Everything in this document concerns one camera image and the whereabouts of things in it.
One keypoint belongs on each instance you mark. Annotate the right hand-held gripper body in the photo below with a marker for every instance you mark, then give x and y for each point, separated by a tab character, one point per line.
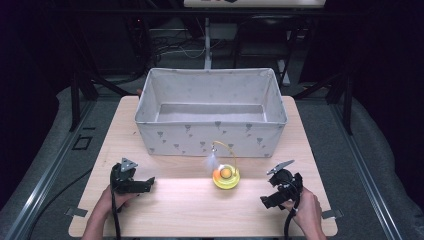
286	183

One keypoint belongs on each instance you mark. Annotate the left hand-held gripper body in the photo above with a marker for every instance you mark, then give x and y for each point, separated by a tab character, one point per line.
121	178

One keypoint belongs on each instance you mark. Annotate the yellow cat toy with feather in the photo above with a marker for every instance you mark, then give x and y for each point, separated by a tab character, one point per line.
226	176

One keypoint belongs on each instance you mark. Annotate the grey printed fabric storage box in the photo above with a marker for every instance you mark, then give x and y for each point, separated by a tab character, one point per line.
210	136

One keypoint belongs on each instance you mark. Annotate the person's left hand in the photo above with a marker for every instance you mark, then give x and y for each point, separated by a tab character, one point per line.
108	200

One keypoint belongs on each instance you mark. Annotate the person's right hand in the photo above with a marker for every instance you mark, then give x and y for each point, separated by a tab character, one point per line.
308	208

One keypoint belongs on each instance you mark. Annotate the metal table clip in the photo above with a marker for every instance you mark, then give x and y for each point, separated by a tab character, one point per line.
76	212
332	213

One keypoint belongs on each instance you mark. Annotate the black metal stand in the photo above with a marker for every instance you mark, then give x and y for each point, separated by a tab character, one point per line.
76	100
346	100

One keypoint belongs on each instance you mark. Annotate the black chair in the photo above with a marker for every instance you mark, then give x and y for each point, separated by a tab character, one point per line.
263	36

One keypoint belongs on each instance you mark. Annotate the white stand pole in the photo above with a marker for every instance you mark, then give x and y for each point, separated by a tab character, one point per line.
207	46

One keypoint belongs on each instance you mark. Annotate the aluminium floor rail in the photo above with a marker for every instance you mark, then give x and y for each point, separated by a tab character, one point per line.
366	173
43	180

